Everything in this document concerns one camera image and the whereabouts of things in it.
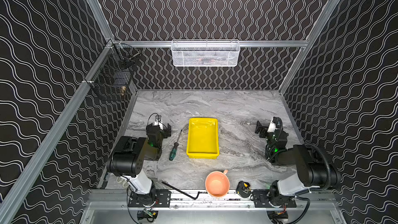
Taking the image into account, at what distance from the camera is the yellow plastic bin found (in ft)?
2.83

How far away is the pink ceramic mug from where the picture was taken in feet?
2.47

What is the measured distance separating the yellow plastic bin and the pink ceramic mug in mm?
105
